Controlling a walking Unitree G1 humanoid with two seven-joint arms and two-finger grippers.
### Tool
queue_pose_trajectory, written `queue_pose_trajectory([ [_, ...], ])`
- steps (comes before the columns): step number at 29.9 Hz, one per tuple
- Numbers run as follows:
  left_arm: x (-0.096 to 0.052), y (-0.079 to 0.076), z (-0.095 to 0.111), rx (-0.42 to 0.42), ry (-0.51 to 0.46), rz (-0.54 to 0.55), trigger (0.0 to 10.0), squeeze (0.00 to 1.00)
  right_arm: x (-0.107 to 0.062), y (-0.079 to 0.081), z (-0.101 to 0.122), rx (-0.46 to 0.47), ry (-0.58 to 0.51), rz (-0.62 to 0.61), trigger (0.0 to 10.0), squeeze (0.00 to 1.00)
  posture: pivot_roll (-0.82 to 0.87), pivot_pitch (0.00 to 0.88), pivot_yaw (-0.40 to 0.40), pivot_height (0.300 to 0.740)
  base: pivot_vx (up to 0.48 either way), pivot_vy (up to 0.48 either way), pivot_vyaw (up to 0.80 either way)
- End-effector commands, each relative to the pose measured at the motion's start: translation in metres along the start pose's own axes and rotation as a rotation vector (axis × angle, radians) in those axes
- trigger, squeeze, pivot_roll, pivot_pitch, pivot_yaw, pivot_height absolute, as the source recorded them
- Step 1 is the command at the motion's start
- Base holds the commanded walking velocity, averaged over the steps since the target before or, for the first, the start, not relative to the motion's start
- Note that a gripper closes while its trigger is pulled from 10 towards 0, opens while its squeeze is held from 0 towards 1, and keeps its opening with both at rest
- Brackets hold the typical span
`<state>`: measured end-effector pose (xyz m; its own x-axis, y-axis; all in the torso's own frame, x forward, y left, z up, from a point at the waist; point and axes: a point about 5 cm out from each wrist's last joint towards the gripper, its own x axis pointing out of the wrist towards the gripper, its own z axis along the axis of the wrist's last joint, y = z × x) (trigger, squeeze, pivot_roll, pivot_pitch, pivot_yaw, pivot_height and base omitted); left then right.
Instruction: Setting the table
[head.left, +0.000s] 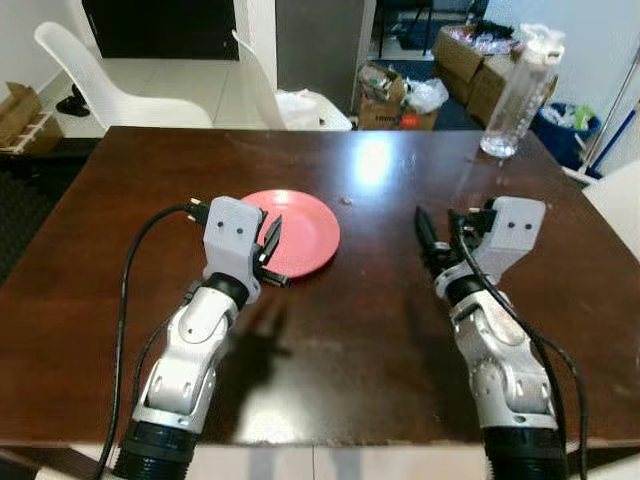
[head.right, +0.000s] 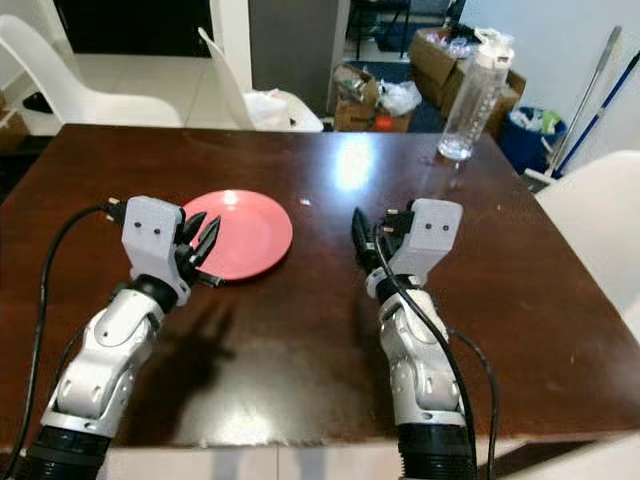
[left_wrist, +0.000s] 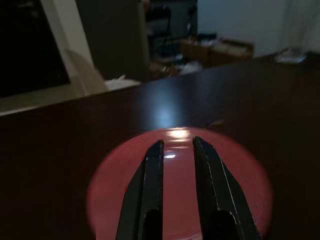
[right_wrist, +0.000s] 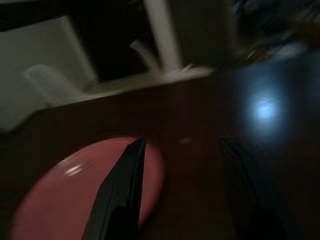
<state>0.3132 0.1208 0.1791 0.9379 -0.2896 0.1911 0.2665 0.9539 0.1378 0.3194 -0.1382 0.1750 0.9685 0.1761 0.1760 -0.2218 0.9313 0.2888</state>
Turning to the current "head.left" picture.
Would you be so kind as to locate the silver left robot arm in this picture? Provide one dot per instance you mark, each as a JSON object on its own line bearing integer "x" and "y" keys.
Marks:
{"x": 190, "y": 350}

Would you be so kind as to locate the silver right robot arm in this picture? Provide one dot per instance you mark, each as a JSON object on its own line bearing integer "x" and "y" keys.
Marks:
{"x": 500, "y": 370}

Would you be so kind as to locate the pink round plate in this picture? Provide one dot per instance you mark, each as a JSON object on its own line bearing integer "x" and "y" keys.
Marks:
{"x": 308, "y": 232}

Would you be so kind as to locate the white plastic bag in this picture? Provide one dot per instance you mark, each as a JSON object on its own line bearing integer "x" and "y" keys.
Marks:
{"x": 298, "y": 108}

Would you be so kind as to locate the blue waste bin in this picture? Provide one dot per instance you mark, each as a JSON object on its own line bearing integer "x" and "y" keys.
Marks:
{"x": 560, "y": 135}

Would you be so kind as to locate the small cardboard box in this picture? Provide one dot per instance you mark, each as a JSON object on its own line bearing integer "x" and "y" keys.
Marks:
{"x": 378, "y": 105}

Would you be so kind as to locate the white plastic chair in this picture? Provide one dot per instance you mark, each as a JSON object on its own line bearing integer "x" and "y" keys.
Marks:
{"x": 618, "y": 205}
{"x": 110, "y": 95}
{"x": 262, "y": 95}

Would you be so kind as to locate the crumpled white bag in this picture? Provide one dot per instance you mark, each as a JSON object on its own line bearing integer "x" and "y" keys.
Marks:
{"x": 428, "y": 94}

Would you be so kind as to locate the clear plastic water bottle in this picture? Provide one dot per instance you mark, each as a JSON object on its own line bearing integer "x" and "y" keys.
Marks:
{"x": 515, "y": 100}

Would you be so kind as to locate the large open cardboard box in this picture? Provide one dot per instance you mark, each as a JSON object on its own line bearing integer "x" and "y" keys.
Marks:
{"x": 470, "y": 70}

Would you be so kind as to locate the blue mop pole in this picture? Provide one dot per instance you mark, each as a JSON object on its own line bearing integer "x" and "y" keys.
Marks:
{"x": 612, "y": 140}

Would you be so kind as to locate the grey broom pole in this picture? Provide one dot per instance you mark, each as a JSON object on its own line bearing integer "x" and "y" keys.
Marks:
{"x": 612, "y": 105}

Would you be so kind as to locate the black metal chair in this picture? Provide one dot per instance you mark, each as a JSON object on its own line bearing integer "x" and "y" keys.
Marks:
{"x": 405, "y": 25}

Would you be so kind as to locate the black shoe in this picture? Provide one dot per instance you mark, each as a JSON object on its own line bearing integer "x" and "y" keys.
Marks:
{"x": 74, "y": 102}

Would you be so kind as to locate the flat brown cardboard box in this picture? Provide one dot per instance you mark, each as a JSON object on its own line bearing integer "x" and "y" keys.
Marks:
{"x": 20, "y": 115}

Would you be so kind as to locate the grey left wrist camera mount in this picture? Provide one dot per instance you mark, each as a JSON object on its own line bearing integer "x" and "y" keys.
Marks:
{"x": 232, "y": 235}

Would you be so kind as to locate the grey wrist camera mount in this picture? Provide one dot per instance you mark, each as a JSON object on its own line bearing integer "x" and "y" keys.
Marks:
{"x": 232, "y": 235}
{"x": 512, "y": 230}

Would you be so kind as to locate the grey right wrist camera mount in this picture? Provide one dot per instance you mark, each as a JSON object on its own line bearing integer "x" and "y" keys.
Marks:
{"x": 512, "y": 230}

